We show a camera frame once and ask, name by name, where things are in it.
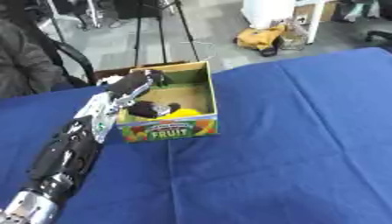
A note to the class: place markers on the yellow bag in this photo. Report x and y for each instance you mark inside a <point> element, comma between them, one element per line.
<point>259,37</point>

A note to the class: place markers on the black chair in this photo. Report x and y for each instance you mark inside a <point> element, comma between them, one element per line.
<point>69,55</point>

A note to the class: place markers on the black chair base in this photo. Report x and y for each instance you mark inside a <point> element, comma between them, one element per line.
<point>378,35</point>

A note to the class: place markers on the black tripod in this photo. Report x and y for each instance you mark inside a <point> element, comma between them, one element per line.
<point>161,29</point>

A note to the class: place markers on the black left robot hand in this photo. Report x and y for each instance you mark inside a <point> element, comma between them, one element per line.
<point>133,83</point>

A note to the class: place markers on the white cabinet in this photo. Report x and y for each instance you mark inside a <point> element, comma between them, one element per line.
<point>278,14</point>

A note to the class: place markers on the tan cardboard box green inside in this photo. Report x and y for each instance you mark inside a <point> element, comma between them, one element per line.
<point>190,96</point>

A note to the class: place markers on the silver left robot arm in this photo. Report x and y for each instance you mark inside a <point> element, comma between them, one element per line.
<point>69,151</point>

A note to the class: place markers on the person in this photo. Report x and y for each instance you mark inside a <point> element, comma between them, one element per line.
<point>23,61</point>

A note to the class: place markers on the yellow toy fruit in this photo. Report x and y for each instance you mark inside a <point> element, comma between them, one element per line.
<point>184,113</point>

